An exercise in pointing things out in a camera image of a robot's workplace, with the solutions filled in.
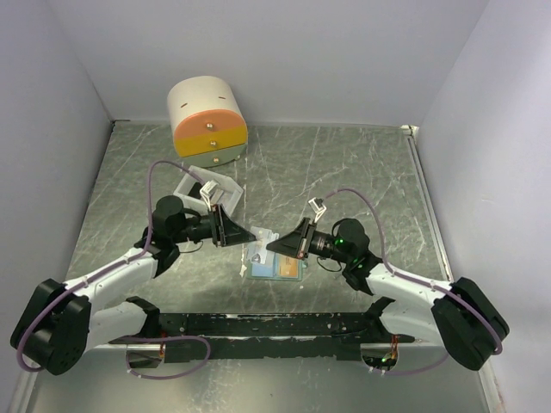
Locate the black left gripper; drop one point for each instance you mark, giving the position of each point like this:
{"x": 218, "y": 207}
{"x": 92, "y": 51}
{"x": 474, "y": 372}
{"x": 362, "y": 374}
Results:
{"x": 225, "y": 231}

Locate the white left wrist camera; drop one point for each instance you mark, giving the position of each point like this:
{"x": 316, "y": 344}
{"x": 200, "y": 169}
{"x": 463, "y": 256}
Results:
{"x": 211, "y": 193}

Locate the gold VIP credit card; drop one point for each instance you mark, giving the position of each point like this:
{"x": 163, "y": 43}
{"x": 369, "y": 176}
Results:
{"x": 287, "y": 267}

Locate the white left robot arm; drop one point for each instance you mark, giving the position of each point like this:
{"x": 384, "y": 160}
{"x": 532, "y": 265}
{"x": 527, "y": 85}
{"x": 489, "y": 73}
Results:
{"x": 63, "y": 320}

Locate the round mini drawer cabinet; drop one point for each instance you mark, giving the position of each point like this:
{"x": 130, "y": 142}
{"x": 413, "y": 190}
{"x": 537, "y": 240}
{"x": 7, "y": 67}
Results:
{"x": 207, "y": 126}

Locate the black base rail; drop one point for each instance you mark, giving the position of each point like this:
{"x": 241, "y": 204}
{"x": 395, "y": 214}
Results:
{"x": 339, "y": 335}

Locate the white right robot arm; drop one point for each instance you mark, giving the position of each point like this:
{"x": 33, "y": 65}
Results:
{"x": 455, "y": 315}

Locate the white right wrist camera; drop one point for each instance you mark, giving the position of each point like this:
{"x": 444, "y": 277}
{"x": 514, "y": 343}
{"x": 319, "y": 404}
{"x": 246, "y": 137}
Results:
{"x": 318, "y": 207}

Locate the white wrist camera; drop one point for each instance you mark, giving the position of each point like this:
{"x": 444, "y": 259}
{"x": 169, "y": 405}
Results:
{"x": 211, "y": 193}
{"x": 318, "y": 207}

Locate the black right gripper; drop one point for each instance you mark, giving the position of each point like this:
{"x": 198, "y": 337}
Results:
{"x": 296, "y": 243}

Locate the white gold VIP card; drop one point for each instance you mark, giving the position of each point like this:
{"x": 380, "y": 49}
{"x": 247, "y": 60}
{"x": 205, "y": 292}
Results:
{"x": 256, "y": 251}

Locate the white card tray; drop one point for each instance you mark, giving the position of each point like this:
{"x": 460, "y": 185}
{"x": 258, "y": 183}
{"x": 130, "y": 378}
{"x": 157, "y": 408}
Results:
{"x": 188, "y": 190}

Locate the green card holder book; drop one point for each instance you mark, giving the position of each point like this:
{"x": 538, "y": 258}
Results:
{"x": 268, "y": 272}

